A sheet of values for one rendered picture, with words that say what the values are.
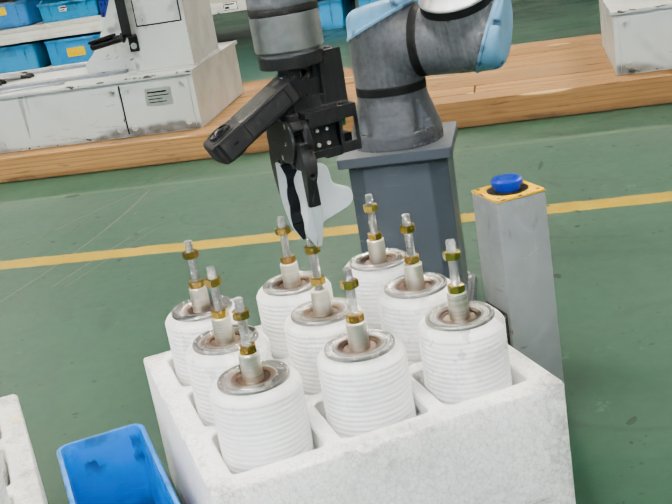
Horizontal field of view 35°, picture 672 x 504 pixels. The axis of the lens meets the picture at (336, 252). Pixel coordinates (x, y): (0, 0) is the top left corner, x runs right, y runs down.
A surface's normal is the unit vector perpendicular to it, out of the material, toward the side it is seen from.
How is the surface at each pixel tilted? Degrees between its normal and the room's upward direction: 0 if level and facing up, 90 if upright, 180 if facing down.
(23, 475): 0
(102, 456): 88
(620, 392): 0
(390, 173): 90
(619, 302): 0
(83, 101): 90
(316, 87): 90
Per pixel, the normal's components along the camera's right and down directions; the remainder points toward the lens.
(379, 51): -0.40, 0.36
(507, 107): -0.15, 0.34
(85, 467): 0.34, 0.22
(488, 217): -0.93, 0.25
